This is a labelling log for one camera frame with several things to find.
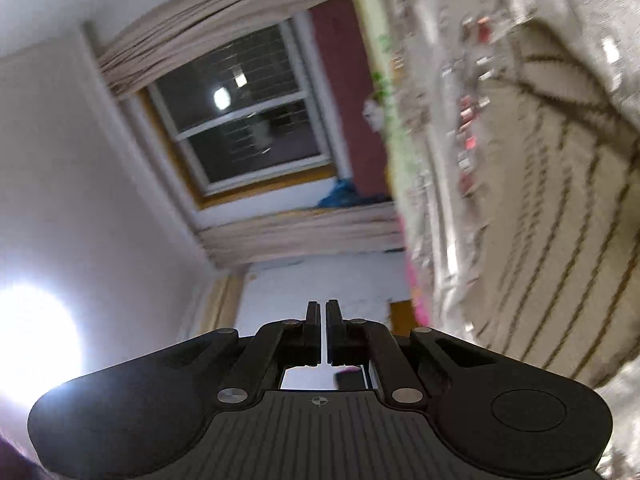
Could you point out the maroon headboard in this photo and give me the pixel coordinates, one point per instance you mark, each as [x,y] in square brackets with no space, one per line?
[345,85]

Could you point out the wooden cabinet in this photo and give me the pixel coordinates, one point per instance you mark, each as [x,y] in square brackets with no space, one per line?
[402,317]

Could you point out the silver floral satin bedspread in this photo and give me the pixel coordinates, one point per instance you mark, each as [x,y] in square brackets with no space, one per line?
[450,110]

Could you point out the bright ceiling lamp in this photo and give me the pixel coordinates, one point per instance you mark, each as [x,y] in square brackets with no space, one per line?
[30,340]

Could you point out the window with yellow frame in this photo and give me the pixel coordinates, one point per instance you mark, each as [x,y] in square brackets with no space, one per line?
[240,125]

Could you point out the cream pink floral bedsheet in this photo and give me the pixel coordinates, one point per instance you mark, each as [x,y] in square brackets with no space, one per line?
[370,25]

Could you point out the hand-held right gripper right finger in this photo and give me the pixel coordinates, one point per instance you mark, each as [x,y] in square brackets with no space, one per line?
[333,332]

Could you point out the beige striped knit sweater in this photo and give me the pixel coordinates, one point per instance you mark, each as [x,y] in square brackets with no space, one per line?
[550,210]

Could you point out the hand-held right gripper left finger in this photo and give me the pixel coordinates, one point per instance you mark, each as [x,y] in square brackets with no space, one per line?
[312,332]

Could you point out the white crumpled cloth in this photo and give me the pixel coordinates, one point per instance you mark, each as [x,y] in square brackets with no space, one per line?
[372,115]

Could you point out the blue plastic bag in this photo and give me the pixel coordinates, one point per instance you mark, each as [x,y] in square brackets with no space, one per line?
[345,194]

